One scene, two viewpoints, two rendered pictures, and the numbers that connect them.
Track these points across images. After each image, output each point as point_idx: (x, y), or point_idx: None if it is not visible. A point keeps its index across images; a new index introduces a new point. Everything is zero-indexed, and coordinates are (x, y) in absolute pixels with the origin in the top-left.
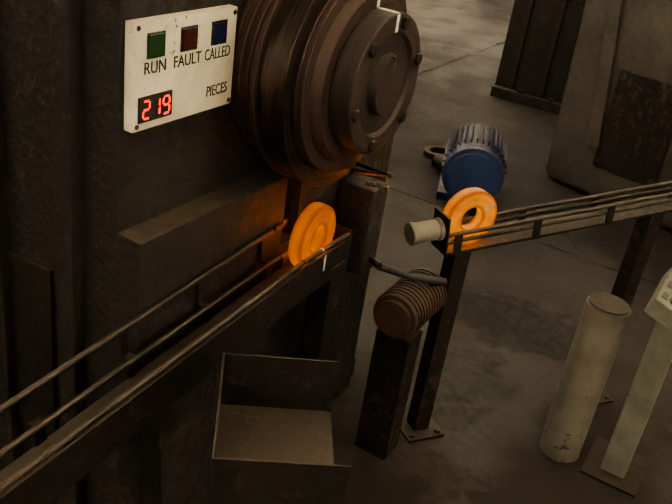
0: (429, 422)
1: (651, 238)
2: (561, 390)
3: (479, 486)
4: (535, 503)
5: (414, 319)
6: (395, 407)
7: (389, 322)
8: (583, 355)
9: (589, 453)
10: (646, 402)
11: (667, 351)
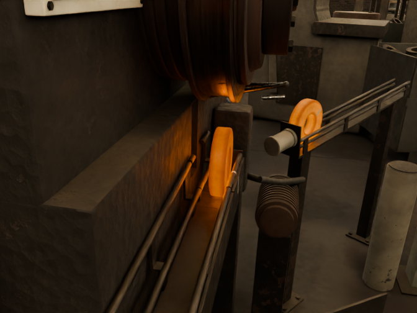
0: (291, 293)
1: (393, 118)
2: (380, 239)
3: None
4: None
5: (296, 217)
6: (283, 294)
7: (274, 225)
8: (396, 209)
9: (396, 277)
10: None
11: None
